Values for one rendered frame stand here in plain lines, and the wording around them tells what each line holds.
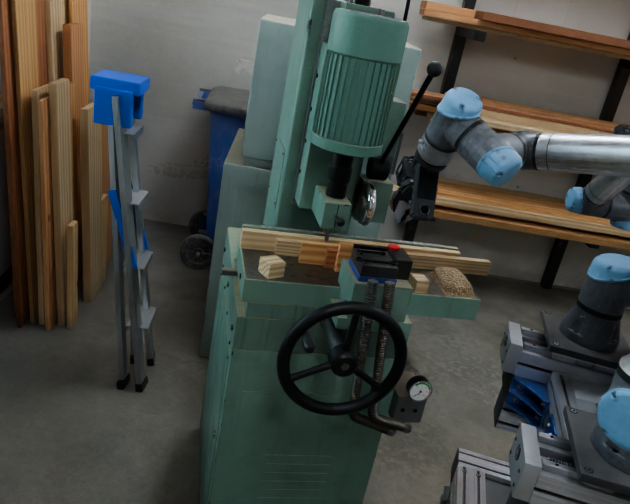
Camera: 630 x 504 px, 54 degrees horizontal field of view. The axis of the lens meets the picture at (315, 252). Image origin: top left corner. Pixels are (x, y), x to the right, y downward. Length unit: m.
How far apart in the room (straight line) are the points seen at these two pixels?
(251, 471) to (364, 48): 1.11
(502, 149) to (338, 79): 0.43
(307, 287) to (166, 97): 2.58
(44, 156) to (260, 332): 1.38
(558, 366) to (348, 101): 0.90
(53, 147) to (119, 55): 1.38
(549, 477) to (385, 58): 0.92
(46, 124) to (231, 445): 1.47
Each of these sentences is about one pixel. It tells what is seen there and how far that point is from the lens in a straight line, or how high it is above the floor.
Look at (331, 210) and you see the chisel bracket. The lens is 1.52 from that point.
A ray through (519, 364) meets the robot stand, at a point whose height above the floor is 0.72.
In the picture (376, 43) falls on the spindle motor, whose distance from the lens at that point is 1.42.
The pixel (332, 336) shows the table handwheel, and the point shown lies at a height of 0.82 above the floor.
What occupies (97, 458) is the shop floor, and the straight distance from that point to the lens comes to 2.28.
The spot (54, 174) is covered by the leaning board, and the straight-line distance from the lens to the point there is 2.68.
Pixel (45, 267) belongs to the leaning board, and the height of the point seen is 0.30.
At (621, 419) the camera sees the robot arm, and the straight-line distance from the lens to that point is 1.17.
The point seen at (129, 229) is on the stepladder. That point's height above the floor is 0.66.
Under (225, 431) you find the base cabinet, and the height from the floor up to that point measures 0.46.
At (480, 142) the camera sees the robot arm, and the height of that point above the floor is 1.33.
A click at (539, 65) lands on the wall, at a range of 4.04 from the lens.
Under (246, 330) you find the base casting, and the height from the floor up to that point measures 0.76.
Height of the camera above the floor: 1.53
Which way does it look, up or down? 22 degrees down
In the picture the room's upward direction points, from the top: 11 degrees clockwise
